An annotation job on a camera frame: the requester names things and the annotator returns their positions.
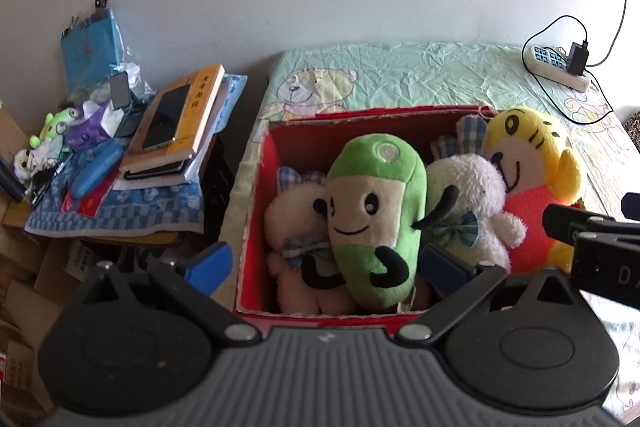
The red cardboard box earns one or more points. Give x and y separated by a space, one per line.
272 157

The black power adapter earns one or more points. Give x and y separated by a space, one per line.
576 59

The small upright phone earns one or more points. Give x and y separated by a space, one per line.
119 89

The blue white paper packet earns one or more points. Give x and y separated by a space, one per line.
231 93

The black stick-shaped object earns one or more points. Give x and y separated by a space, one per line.
10 179

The dark grey pouch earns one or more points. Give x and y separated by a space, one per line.
129 123

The yellow tiger plush toy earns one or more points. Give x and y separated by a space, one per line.
530 142

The pinkish white plush rabbit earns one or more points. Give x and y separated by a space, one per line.
295 212

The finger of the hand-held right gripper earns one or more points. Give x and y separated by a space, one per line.
632 206
562 219

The green frog toy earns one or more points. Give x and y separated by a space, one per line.
57 123

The purple tissue pack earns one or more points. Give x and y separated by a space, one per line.
90 134

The black smartphone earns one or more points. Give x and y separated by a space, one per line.
165 117

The clear plastic bag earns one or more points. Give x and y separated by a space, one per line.
136 74

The small white owl toy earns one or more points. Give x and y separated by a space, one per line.
25 162

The blue clipped document bag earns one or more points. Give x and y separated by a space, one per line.
90 52

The blue glasses case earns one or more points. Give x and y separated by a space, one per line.
95 169

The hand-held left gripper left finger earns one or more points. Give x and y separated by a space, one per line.
210 265

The white plush rabbit plaid ears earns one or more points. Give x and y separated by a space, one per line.
475 187

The black notebook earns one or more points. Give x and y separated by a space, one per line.
155 169

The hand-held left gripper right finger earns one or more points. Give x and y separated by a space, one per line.
444 268

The red packet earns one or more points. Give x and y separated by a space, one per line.
95 203

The green moustached plush toy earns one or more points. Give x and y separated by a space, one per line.
375 207

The blue white checked cloth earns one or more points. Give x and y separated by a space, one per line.
150 207

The white power strip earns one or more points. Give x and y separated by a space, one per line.
547 63

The yellow book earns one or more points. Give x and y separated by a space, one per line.
201 107

